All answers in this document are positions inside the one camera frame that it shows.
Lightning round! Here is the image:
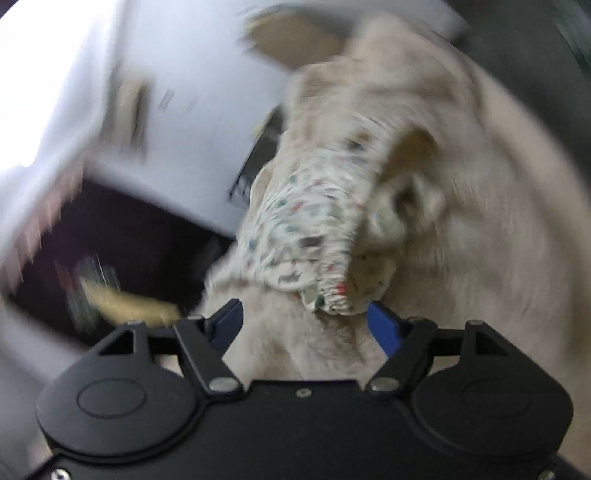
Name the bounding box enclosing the yellow waffle towel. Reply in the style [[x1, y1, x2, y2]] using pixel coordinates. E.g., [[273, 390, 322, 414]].
[[79, 276, 182, 325]]

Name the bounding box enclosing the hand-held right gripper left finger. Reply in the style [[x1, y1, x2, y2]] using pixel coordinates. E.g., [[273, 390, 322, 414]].
[[99, 299, 245, 398]]

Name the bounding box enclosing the cream dog-print fitted sheet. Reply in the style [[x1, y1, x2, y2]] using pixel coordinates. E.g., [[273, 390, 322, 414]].
[[235, 115, 403, 317]]

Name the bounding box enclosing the gold two-door refrigerator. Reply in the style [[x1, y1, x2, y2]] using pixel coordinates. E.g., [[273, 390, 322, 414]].
[[245, 4, 352, 71]]

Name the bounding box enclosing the dark curtain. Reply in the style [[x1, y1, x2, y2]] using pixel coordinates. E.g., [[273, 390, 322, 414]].
[[11, 179, 232, 348]]

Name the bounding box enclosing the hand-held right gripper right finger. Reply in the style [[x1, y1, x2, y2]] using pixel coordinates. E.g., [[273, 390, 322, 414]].
[[367, 301, 511, 394]]

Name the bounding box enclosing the cream fluffy blanket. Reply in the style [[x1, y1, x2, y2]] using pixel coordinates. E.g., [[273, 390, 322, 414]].
[[203, 11, 591, 462]]

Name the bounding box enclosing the white folding table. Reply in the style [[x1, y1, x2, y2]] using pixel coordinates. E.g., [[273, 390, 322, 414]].
[[228, 106, 285, 205]]

